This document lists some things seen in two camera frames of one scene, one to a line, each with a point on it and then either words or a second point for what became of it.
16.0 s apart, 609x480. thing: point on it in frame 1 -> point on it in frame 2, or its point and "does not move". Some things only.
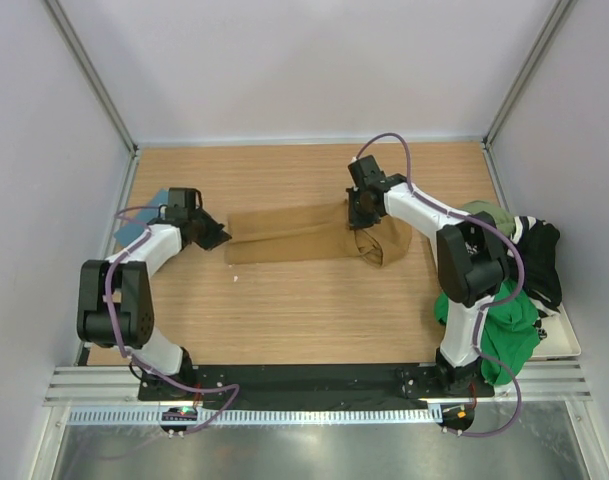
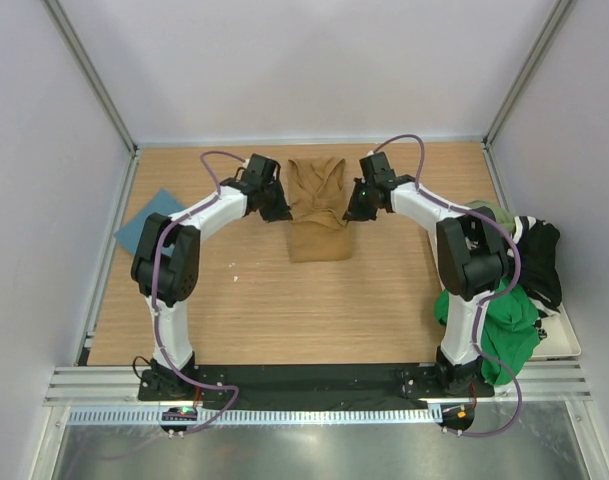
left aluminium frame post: [91, 72] does not move
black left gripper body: [208, 233] -> [274, 206]
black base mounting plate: [313, 384] does not move
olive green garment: [504, 222] does not move
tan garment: [312, 233] -> [319, 230]
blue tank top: [127, 233] does not move
